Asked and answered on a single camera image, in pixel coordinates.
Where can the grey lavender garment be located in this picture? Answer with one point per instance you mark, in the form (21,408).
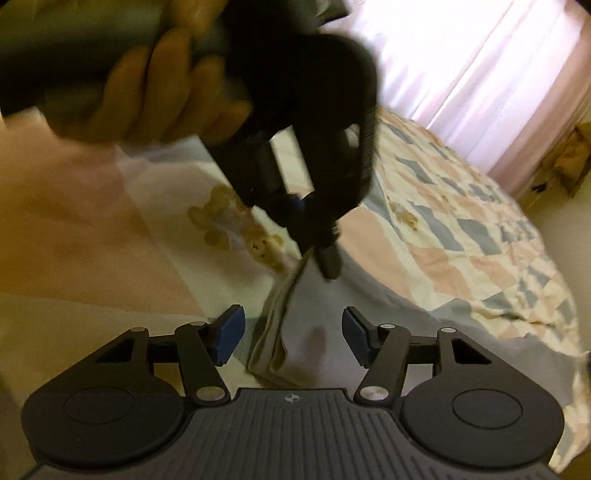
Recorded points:
(299,343)

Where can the person's left hand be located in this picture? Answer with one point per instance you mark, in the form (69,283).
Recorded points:
(159,95)

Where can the patchwork checkered quilt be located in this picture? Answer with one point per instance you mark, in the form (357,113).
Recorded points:
(98,239)

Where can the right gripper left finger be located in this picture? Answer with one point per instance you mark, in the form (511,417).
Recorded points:
(131,398)

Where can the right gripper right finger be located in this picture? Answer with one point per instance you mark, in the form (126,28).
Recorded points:
(454,398)

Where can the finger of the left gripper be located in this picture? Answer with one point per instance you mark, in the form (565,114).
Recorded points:
(311,226)

